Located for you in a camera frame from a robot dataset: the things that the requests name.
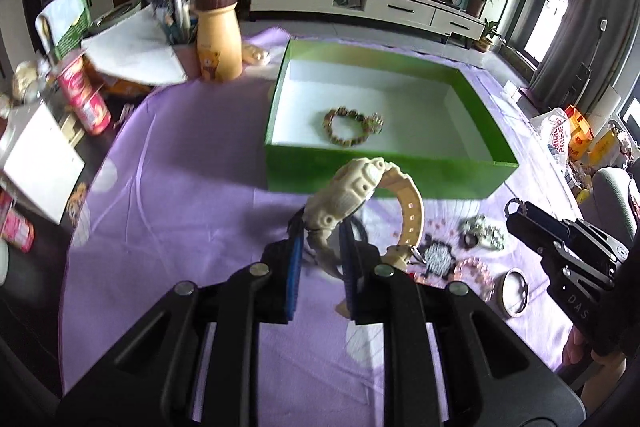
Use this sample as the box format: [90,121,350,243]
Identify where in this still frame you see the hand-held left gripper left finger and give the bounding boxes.
[52,206,307,427]

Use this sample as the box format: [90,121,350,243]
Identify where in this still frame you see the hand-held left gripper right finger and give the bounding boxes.
[339,222,588,427]

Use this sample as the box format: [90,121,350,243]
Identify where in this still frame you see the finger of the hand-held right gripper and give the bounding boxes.
[505,206,617,292]
[522,201,630,264]

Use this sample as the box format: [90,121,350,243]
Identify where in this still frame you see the pink bead bracelet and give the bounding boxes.
[452,257,497,303]

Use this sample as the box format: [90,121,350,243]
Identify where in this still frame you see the silver bangle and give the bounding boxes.
[494,268,531,318]

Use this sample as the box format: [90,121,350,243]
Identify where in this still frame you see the cream plastic wristwatch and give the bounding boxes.
[302,158,426,317]

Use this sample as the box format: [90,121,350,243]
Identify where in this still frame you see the green cardboard box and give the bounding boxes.
[263,38,519,198]

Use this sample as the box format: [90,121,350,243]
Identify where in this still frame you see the brown bead bracelet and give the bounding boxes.
[324,106,385,150]

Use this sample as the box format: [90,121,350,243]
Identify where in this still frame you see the person's right hand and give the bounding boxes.
[562,329,628,390]

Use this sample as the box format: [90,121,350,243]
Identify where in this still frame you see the grey chair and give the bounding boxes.
[590,167,640,233]

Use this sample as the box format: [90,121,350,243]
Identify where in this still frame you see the white red plastic bag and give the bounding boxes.
[530,107,572,165]

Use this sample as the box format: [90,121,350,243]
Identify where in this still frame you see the yellow packages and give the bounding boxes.
[565,104,618,162]

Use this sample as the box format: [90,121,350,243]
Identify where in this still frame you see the purple floral tablecloth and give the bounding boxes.
[57,27,581,403]

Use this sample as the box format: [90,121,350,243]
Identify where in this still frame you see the small potted plant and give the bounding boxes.
[472,19,506,54]

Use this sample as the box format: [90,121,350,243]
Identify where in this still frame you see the grey curtain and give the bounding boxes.
[530,0,636,112]

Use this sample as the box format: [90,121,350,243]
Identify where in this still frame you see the upright stick vacuum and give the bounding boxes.
[577,19,608,82]

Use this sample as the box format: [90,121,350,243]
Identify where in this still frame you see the pink pen holder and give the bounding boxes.
[172,41,202,80]

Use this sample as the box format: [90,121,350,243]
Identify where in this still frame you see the cream bottle brown lid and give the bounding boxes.
[187,0,244,82]

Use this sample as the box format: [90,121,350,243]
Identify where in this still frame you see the orange package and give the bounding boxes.
[82,57,151,96]

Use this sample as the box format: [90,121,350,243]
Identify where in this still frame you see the white television cabinet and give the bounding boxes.
[248,0,487,38]

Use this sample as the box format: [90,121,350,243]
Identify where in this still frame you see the red snack can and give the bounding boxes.
[55,56,112,136]

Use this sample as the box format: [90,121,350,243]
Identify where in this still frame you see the white paper sheets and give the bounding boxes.
[80,4,188,85]

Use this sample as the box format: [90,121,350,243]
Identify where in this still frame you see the bunch of pens and pencils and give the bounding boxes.
[159,0,198,45]

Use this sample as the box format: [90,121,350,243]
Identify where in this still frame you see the white card box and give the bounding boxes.
[2,104,86,225]

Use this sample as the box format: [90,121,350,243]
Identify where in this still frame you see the pink packet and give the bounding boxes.
[0,194,36,253]

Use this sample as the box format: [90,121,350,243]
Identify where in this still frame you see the crumpled clear wrapper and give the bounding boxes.
[11,59,53,102]

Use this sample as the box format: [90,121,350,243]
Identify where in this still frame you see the green white package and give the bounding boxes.
[36,0,92,60]

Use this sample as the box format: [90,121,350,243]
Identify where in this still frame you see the silver chain bracelet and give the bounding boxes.
[459,215,505,252]

